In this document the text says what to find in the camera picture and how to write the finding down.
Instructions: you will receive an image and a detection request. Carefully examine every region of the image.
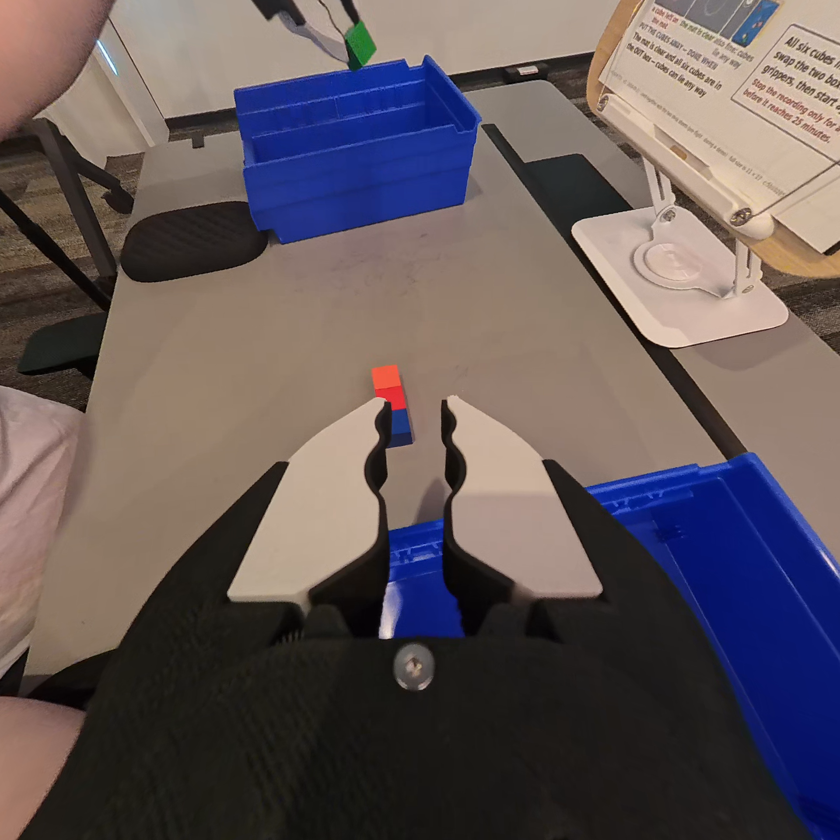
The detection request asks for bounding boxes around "dark desk foot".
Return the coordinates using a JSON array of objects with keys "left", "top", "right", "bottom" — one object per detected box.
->
[{"left": 16, "top": 311, "right": 109, "bottom": 378}]

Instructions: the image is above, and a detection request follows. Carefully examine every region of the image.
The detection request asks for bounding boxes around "person's left forearm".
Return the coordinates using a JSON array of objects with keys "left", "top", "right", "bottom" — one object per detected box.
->
[{"left": 0, "top": 0, "right": 116, "bottom": 142}]

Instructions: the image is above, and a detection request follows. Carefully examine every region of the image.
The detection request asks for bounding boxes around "grey desk leg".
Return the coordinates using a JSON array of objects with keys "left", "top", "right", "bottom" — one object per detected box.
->
[{"left": 33, "top": 118, "right": 135, "bottom": 309}]

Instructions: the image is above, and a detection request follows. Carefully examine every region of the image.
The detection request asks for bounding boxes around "person's leg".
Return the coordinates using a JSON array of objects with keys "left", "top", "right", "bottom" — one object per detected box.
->
[{"left": 0, "top": 696, "right": 86, "bottom": 840}]

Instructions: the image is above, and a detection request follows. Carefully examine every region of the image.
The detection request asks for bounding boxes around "printed instruction sheet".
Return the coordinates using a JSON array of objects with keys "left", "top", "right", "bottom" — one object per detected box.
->
[{"left": 607, "top": 0, "right": 840, "bottom": 253}]

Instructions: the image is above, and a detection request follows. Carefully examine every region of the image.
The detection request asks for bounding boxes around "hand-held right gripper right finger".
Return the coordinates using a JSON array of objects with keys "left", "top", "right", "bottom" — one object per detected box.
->
[{"left": 441, "top": 395, "right": 603, "bottom": 614}]

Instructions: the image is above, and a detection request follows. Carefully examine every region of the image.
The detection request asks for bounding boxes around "blue plastic bin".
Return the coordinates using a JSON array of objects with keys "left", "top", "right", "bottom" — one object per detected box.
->
[
  {"left": 234, "top": 54, "right": 482, "bottom": 245},
  {"left": 379, "top": 453, "right": 840, "bottom": 840}
]

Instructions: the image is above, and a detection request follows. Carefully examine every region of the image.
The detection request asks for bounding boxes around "green wooden cube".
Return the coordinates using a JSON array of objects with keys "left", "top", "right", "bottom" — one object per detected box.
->
[{"left": 343, "top": 21, "right": 378, "bottom": 72}]

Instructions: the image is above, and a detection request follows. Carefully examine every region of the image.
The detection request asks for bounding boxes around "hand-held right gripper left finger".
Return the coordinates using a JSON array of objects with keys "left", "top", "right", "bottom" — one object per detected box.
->
[{"left": 227, "top": 397, "right": 392, "bottom": 618}]

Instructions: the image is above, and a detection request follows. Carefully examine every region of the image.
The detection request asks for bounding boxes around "instruction sheet on stand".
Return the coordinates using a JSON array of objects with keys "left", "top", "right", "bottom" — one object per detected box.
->
[{"left": 586, "top": 0, "right": 840, "bottom": 278}]

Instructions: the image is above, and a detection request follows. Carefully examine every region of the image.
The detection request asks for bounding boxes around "black oval pad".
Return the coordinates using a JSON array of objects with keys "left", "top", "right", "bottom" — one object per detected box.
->
[{"left": 121, "top": 201, "right": 269, "bottom": 283}]

